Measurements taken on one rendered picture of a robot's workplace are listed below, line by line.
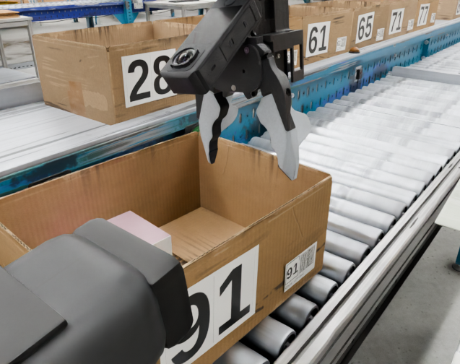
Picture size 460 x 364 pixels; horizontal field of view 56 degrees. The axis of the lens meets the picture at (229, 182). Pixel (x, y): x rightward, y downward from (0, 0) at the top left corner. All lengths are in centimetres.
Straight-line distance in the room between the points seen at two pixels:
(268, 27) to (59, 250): 34
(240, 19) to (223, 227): 48
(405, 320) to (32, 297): 172
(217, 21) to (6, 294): 31
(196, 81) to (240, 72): 8
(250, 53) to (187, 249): 42
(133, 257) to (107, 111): 82
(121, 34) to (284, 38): 92
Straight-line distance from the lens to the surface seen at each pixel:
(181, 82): 38
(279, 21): 48
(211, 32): 41
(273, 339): 62
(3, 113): 118
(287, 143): 43
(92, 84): 101
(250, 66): 43
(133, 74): 99
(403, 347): 174
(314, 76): 153
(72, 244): 19
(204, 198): 86
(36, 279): 18
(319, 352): 62
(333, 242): 82
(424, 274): 210
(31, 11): 565
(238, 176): 78
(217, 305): 52
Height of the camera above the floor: 119
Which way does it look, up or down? 26 degrees down
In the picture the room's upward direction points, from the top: straight up
